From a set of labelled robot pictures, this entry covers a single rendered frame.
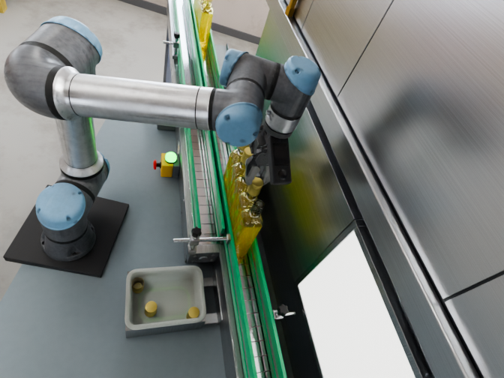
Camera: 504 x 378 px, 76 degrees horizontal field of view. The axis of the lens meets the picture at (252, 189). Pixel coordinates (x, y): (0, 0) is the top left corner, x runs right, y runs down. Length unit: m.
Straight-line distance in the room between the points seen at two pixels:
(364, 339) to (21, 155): 2.25
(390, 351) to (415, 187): 0.30
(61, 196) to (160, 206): 0.39
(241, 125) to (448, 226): 0.36
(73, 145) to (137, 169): 0.47
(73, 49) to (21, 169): 1.73
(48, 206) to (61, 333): 0.36
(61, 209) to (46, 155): 1.51
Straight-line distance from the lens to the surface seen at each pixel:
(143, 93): 0.60
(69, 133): 0.93
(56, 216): 0.99
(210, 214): 1.12
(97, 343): 1.09
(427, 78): 0.64
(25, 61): 0.71
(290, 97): 0.68
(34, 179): 2.37
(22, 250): 1.21
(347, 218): 0.73
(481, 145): 0.56
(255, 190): 0.88
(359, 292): 0.72
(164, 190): 1.32
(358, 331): 0.75
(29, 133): 2.65
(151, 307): 1.04
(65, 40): 0.77
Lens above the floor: 1.81
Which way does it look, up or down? 49 degrees down
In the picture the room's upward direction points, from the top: 24 degrees clockwise
